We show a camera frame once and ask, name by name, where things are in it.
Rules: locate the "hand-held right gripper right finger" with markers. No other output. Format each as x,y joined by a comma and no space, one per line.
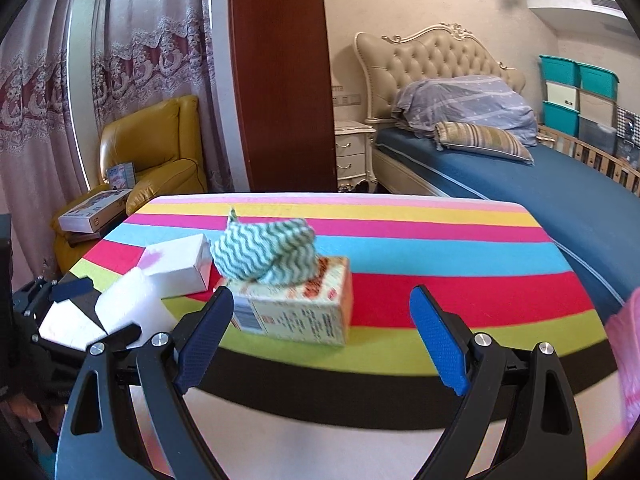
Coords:
440,340

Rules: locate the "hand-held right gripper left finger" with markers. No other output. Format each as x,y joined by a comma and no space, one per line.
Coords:
205,340

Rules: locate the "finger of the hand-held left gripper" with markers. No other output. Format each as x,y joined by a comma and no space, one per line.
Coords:
75,290
122,335

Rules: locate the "white foam block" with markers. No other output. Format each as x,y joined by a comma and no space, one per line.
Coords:
135,305

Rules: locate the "orange beige carton box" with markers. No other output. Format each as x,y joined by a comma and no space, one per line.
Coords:
300,315

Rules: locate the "green zigzag cloth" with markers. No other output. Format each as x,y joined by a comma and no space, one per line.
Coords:
265,255

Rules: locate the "pink-lined trash bin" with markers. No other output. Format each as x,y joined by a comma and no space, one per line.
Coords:
627,350

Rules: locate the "white box pink print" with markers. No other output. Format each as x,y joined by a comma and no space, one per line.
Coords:
180,265

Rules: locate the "striped colourful tablecloth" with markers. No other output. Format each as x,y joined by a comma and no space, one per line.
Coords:
450,260

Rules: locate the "white flat cardboard box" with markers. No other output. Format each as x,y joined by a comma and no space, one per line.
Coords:
92,210

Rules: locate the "blue white small box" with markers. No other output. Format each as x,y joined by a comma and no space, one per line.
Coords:
120,175

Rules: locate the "yellow leather armchair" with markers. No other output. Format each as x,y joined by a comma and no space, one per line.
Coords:
150,135

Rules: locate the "bed with blue sheet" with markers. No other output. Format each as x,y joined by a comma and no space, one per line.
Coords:
550,200

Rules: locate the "cream carved nightstand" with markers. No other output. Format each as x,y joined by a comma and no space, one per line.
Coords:
352,155

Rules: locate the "striped brown pillow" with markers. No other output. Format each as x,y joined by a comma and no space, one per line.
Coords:
485,140

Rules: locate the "blue-grey patterned pillow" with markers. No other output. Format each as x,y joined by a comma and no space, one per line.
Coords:
465,100

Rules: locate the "stack of plastic storage boxes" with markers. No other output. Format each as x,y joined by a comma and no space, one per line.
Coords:
560,120

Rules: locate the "pink lace curtain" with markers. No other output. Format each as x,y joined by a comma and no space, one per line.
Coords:
150,35

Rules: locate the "brown wooden panel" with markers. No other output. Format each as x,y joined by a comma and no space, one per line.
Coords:
280,75

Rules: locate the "beige tufted headboard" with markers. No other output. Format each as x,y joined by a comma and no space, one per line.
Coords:
435,55

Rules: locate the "black white checkered bag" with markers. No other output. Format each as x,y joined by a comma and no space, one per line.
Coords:
627,122

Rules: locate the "ceiling air vent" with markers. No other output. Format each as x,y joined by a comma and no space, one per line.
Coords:
605,2

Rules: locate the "wooden crib rail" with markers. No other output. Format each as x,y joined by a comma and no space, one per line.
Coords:
575,147

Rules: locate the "wall switch panel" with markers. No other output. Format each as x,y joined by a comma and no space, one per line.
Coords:
346,99

